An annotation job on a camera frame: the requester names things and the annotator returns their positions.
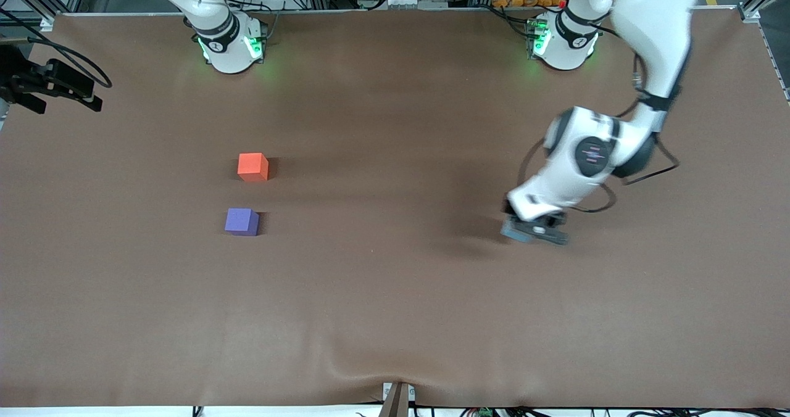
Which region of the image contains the blue foam block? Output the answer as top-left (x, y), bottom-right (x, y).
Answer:
top-left (501, 218), bottom-right (534, 244)

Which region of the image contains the orange foam block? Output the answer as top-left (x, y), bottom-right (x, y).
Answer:
top-left (238, 153), bottom-right (270, 182)

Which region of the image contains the purple foam block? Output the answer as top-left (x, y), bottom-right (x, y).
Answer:
top-left (225, 208), bottom-right (260, 237)

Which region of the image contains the white terminal block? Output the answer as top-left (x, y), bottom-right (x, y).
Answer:
top-left (360, 0), bottom-right (433, 10)

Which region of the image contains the brown table cover sheet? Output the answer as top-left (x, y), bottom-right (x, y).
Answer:
top-left (0, 7), bottom-right (790, 409)

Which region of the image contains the black left camera bracket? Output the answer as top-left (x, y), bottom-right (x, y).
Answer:
top-left (522, 215), bottom-right (570, 246)

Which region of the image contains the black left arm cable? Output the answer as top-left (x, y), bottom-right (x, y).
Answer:
top-left (517, 53), bottom-right (681, 214)

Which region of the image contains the brown mount post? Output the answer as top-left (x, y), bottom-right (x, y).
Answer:
top-left (380, 381), bottom-right (415, 417)

